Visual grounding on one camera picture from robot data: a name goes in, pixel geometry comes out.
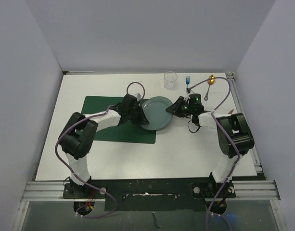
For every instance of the clear drinking glass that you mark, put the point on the clear drinking glass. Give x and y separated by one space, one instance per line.
170 80

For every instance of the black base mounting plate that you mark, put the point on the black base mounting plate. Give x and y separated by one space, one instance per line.
151 194

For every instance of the dark green placemat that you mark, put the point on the dark green placemat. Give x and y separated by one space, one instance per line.
108 128

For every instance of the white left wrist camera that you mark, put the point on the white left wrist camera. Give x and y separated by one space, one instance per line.
138 96

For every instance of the blue metal fork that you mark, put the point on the blue metal fork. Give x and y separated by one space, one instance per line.
187 81

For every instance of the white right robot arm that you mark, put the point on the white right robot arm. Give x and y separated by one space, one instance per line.
235 138

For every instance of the iridescent gold spoon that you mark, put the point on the iridescent gold spoon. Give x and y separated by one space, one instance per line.
211 81

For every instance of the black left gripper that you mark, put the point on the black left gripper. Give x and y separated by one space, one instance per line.
142 119

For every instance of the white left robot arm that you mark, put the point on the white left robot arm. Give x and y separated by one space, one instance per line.
78 134

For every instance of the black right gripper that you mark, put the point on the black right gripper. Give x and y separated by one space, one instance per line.
175 108

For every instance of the teal ceramic plate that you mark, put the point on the teal ceramic plate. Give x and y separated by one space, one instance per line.
155 111

